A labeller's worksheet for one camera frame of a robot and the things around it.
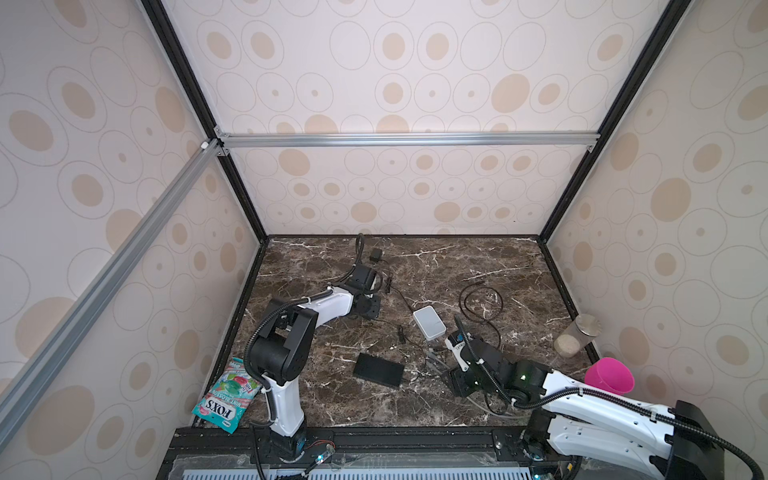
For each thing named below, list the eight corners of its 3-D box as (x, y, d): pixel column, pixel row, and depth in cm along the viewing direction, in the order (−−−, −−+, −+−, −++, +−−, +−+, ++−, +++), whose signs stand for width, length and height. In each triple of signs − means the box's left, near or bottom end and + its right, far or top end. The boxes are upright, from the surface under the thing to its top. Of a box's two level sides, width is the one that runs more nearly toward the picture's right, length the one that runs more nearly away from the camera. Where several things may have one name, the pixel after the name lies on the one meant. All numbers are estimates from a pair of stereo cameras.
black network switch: (352, 375, 87) (352, 372, 85) (359, 356, 91) (358, 352, 89) (400, 388, 85) (400, 385, 83) (404, 367, 89) (405, 364, 87)
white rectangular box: (427, 342, 93) (428, 338, 91) (412, 316, 99) (412, 312, 97) (446, 332, 96) (448, 328, 93) (430, 308, 101) (431, 304, 99)
